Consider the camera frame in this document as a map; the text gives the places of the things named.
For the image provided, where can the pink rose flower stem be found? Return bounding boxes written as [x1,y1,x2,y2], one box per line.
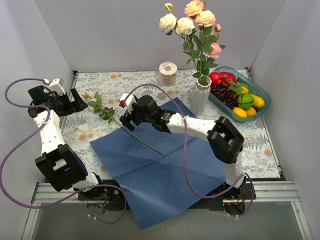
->
[81,92,165,156]

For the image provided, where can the beige ribbon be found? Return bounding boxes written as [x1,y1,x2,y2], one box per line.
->
[66,126,108,156]

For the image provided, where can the blue wrapping paper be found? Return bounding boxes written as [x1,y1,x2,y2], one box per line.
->
[89,96,227,231]

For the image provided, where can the pink bud flower stem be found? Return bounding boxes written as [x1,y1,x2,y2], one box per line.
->
[196,23,225,85]

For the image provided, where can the white rose flower stem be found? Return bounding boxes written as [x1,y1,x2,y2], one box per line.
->
[158,2,208,85]

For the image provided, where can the peach rose flower stem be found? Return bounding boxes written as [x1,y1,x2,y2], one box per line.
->
[183,0,218,86]

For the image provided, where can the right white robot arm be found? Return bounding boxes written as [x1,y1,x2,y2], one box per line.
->
[119,93,246,199]

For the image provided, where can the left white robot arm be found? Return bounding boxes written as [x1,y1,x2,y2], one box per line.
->
[28,79,107,200]

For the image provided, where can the white ribbed ceramic vase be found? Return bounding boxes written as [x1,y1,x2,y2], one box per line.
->
[189,77,212,116]

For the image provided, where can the floral patterned tablecloth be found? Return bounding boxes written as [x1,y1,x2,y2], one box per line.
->
[61,70,283,180]

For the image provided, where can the toilet paper roll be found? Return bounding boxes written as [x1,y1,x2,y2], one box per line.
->
[158,61,178,87]

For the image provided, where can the red apple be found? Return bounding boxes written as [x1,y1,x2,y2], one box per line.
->
[209,72,223,86]

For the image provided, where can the purple grape bunch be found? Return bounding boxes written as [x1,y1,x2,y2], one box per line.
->
[210,85,238,110]

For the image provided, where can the pink dragon fruit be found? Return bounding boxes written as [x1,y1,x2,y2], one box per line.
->
[220,71,237,88]

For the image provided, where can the yellow lemon front left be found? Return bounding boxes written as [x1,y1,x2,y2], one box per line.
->
[232,107,248,118]

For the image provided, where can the yellow lemon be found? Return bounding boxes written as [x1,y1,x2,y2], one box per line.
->
[251,94,265,109]
[232,107,248,118]
[245,107,257,118]

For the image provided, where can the green round fruit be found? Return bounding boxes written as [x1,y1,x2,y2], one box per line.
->
[237,93,254,109]

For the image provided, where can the yellow fruit under leaves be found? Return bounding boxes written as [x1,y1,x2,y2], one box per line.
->
[237,86,249,94]

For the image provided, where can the yellow lemon front right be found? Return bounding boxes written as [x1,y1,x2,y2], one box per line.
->
[245,107,257,118]

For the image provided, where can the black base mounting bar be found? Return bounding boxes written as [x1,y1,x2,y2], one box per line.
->
[71,173,256,216]

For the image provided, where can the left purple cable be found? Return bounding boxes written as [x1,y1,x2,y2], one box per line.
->
[0,78,128,224]

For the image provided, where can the purple cable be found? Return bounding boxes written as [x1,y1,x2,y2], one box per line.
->
[0,78,128,224]
[120,83,256,217]

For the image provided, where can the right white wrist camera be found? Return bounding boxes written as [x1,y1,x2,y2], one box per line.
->
[119,93,137,114]

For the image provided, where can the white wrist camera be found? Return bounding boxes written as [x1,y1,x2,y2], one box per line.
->
[119,93,137,114]
[48,78,66,96]

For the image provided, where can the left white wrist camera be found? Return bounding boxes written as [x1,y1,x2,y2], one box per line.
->
[48,78,66,96]

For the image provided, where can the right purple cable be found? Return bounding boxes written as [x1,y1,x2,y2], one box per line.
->
[120,83,256,217]

